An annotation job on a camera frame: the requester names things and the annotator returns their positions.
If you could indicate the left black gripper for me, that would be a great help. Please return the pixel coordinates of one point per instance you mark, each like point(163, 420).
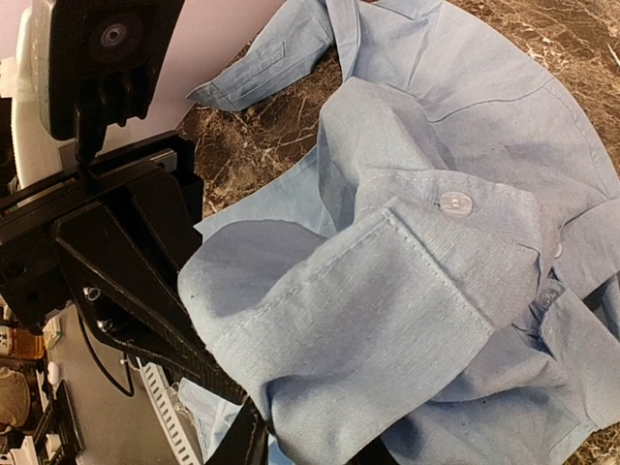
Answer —
point(114, 237)

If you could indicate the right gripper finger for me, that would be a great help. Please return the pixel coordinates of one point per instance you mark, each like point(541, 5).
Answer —
point(246, 442)

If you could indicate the white slotted cable duct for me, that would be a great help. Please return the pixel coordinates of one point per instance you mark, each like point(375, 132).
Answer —
point(168, 414)

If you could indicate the light blue shirt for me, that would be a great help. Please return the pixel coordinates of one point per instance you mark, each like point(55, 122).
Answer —
point(441, 271)

